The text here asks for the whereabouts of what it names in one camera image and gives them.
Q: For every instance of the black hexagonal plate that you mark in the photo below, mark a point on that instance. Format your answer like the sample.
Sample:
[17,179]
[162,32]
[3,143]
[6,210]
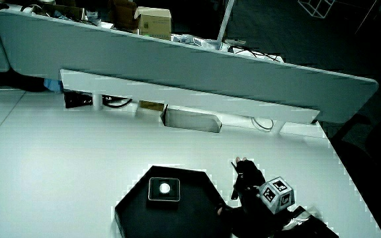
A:
[190,218]

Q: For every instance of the black square speaker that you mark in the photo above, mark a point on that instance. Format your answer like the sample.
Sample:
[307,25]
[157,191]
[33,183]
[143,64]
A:
[164,189]

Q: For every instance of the white desk shelf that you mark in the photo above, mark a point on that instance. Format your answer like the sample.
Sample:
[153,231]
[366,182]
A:
[184,96]

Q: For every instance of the person's right hand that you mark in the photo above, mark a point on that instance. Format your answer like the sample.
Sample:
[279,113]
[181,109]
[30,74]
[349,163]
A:
[248,175]

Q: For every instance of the dark brown cardboard box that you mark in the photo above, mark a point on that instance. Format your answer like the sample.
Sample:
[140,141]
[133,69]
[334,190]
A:
[122,15]

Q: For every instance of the long grey divider panel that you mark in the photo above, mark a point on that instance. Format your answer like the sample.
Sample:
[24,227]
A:
[164,63]

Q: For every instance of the light cardboard box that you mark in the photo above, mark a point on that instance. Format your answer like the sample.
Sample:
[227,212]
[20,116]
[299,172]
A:
[154,22]

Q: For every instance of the clear plastic bags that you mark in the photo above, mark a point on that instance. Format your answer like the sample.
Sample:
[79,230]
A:
[190,40]

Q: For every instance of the blue cloth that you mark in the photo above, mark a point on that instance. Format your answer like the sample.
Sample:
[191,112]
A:
[54,85]

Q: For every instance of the white pole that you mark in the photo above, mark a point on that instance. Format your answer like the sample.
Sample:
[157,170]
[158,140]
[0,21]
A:
[225,21]

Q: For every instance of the person's right forearm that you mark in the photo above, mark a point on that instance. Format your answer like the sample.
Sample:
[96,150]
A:
[309,230]

